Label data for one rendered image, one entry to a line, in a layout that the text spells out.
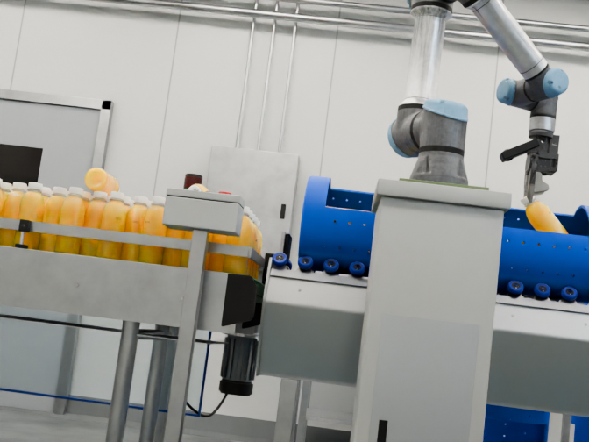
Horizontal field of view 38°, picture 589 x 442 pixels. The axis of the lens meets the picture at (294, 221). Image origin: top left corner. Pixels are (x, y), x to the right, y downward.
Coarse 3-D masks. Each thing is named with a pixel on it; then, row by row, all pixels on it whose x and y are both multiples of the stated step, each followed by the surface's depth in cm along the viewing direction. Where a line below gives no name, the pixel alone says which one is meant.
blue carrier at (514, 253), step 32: (320, 192) 249; (352, 192) 267; (320, 224) 246; (352, 224) 245; (512, 224) 267; (576, 224) 264; (320, 256) 249; (352, 256) 248; (512, 256) 242; (544, 256) 241; (576, 256) 240; (576, 288) 244
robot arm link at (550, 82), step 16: (464, 0) 230; (480, 0) 228; (496, 0) 230; (480, 16) 231; (496, 16) 230; (512, 16) 232; (496, 32) 232; (512, 32) 231; (512, 48) 233; (528, 48) 233; (528, 64) 234; (544, 64) 235; (528, 80) 237; (544, 80) 234; (560, 80) 234; (528, 96) 242; (544, 96) 238
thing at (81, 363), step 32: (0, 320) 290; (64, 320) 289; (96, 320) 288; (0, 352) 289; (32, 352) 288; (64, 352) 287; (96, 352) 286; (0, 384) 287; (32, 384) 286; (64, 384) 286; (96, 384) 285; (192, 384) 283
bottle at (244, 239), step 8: (248, 216) 246; (248, 224) 243; (248, 232) 243; (232, 240) 241; (240, 240) 241; (248, 240) 243; (224, 256) 243; (232, 256) 241; (224, 264) 242; (232, 264) 240; (240, 264) 241; (224, 272) 241; (232, 272) 240; (240, 272) 241
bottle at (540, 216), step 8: (528, 208) 250; (536, 208) 248; (544, 208) 248; (528, 216) 250; (536, 216) 248; (544, 216) 247; (552, 216) 248; (536, 224) 248; (544, 224) 247; (552, 224) 247; (560, 224) 248; (560, 232) 246
